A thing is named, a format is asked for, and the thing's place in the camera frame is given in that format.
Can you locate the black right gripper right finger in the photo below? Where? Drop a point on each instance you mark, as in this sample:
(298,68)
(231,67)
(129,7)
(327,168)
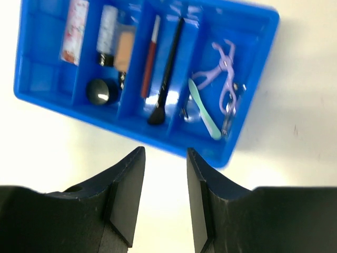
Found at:
(226,217)

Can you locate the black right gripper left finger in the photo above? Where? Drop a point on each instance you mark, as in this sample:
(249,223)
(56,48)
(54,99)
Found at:
(96,215)

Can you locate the mint green spatula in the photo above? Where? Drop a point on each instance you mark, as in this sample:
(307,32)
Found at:
(207,120)

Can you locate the silver duckbill hair clip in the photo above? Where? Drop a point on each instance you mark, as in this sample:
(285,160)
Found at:
(190,112)

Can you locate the black makeup brush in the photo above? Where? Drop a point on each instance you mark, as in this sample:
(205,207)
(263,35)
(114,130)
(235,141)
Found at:
(158,115)

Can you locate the round brown cosmetic jar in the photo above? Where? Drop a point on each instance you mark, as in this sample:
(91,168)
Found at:
(102,91)

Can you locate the clear blush palette case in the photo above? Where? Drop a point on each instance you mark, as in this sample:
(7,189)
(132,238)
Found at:
(74,31)

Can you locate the clear bottle black cap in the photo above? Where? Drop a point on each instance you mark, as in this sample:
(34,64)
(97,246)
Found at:
(105,40)

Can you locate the beige foundation bottle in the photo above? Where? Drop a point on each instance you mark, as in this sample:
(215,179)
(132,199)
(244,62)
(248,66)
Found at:
(124,42)

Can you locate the blue divided plastic bin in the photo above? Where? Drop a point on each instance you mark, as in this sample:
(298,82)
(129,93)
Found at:
(172,74)

